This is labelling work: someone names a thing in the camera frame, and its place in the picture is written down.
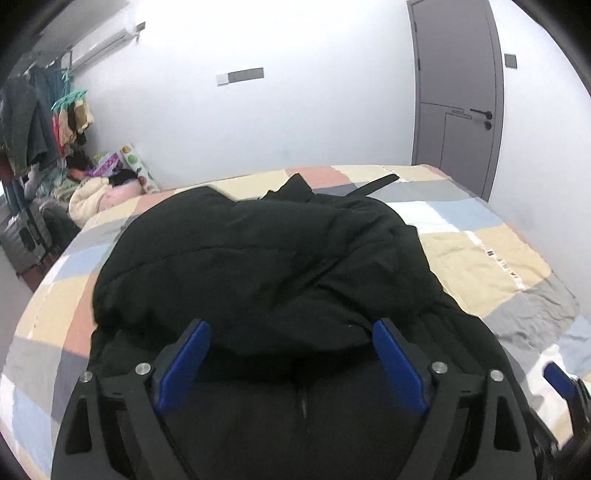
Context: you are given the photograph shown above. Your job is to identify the hanging dark clothes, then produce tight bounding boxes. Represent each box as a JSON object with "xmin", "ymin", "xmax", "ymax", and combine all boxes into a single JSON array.
[{"xmin": 0, "ymin": 65, "xmax": 63, "ymax": 178}]

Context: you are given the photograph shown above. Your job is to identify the black door handle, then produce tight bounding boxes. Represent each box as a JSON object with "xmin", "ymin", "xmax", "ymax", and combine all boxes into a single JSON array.
[{"xmin": 469, "ymin": 108, "xmax": 494, "ymax": 132}]

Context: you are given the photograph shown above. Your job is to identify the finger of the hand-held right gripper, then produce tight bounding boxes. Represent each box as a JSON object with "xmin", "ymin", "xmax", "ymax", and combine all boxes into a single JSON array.
[{"xmin": 531, "ymin": 362, "xmax": 591, "ymax": 462}]

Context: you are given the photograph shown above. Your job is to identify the grey wall switch panel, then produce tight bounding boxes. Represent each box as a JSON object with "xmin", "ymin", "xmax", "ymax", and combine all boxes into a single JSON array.
[{"xmin": 216, "ymin": 67, "xmax": 265, "ymax": 86}]

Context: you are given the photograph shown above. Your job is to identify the purple patterned bag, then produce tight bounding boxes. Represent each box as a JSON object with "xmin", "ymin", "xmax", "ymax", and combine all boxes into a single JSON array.
[{"xmin": 85, "ymin": 151, "xmax": 125, "ymax": 178}]

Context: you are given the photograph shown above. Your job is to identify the grey door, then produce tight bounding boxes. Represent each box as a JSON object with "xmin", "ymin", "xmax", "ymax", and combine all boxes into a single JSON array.
[{"xmin": 406, "ymin": 0, "xmax": 505, "ymax": 202}]

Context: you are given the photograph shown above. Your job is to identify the dark suitcase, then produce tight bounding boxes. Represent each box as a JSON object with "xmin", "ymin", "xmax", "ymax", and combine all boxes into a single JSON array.
[{"xmin": 0, "ymin": 185, "xmax": 81, "ymax": 280}]

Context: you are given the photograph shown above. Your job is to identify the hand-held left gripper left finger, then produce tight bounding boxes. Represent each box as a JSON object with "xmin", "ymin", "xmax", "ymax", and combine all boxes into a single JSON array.
[{"xmin": 59, "ymin": 318, "xmax": 212, "ymax": 480}]

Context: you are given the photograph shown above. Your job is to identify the fruit print pillow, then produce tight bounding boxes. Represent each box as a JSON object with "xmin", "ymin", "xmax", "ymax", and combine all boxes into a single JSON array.
[{"xmin": 119, "ymin": 145, "xmax": 161, "ymax": 195}]

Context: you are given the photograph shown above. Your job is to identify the bed with patchwork checked sheet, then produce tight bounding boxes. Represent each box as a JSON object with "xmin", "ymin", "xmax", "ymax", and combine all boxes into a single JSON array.
[{"xmin": 0, "ymin": 164, "xmax": 591, "ymax": 480}]

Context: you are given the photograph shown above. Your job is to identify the white air conditioner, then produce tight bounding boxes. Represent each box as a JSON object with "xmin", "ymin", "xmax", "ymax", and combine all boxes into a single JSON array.
[{"xmin": 69, "ymin": 21, "xmax": 146, "ymax": 70}]

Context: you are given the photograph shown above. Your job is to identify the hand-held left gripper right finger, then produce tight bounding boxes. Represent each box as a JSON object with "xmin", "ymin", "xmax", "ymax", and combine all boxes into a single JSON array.
[{"xmin": 372, "ymin": 318, "xmax": 539, "ymax": 480}]

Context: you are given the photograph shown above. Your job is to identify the black padded jacket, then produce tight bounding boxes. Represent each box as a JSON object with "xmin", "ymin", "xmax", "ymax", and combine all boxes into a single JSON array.
[{"xmin": 51, "ymin": 173, "xmax": 546, "ymax": 480}]

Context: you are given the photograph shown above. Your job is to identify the green clip hanger with socks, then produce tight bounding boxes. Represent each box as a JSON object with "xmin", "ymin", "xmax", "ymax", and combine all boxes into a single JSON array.
[{"xmin": 50, "ymin": 69, "xmax": 95, "ymax": 148}]

